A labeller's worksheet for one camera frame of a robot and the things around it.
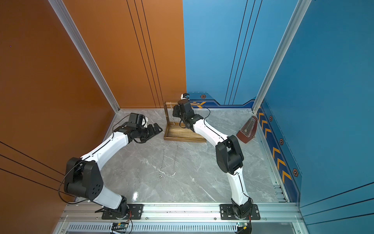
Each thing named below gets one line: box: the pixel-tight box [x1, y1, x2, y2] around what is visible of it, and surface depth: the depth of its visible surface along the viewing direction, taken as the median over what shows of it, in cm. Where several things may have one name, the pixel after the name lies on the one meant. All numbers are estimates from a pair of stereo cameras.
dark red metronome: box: [236, 115, 258, 144], surface depth 96 cm
